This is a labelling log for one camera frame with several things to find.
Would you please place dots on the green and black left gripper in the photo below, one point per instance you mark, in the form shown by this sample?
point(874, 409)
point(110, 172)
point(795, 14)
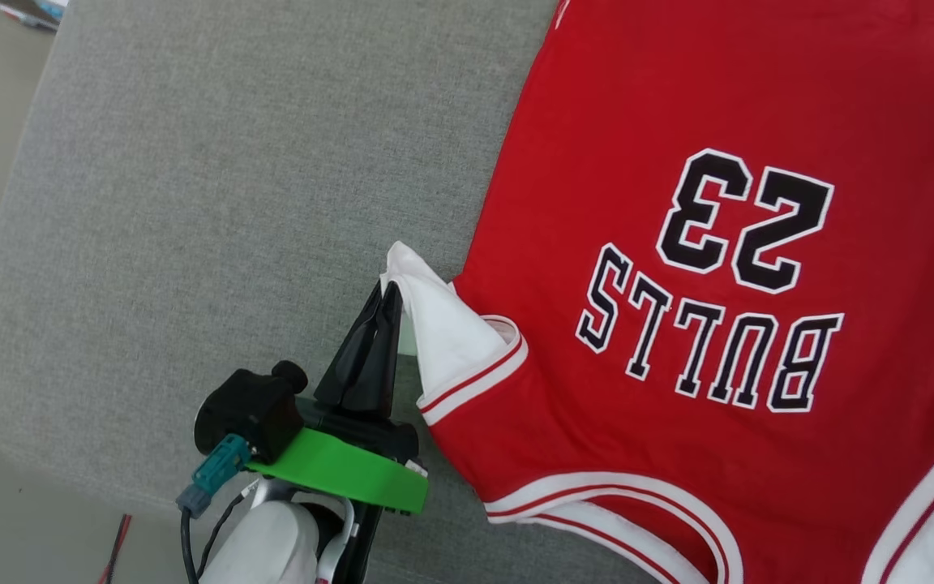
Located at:
point(337, 470)

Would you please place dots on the red Bulls 23 jersey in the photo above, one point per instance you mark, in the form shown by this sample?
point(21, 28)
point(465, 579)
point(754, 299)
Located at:
point(637, 97)

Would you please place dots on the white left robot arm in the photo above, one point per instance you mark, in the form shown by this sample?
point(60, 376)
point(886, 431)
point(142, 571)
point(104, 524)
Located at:
point(264, 543)

